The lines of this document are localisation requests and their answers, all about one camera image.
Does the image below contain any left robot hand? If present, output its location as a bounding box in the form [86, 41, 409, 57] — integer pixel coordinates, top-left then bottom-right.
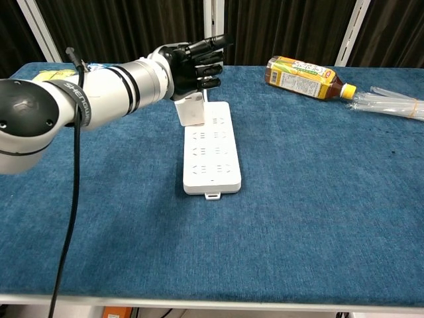
[148, 32, 235, 102]

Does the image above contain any white power adapter plug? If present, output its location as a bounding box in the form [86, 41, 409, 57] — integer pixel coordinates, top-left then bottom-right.
[174, 93, 206, 128]

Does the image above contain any white power strip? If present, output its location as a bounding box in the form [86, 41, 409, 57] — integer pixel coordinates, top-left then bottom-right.
[182, 100, 242, 201]

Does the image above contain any black curtain panel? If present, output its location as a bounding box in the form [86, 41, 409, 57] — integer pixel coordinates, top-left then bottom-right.
[223, 0, 360, 66]
[0, 0, 48, 78]
[346, 0, 424, 70]
[35, 0, 207, 66]

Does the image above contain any brown snack packet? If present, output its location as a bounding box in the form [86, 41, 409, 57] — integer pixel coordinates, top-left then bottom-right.
[87, 60, 111, 72]

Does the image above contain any tea bottle with yellow cap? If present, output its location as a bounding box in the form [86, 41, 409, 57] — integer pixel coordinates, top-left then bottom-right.
[264, 55, 358, 103]

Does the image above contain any yellow snack packet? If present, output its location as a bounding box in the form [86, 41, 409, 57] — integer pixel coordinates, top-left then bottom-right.
[32, 68, 80, 83]

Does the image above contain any blue table mat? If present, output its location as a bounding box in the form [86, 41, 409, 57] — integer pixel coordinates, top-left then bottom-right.
[0, 62, 424, 307]

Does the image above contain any bundle of clear straws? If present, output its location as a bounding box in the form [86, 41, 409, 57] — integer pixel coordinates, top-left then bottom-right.
[345, 85, 424, 122]

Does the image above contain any orange box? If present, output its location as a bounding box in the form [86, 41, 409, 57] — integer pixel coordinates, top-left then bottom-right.
[101, 307, 134, 318]

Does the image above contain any white frame post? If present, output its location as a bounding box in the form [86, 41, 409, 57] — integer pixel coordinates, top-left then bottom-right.
[15, 0, 63, 63]
[203, 0, 226, 66]
[335, 0, 372, 67]

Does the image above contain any black velcro arm strap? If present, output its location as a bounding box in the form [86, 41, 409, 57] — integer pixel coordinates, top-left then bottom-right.
[49, 78, 93, 129]

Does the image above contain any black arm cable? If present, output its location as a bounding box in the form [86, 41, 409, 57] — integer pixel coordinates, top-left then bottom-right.
[48, 46, 87, 318]

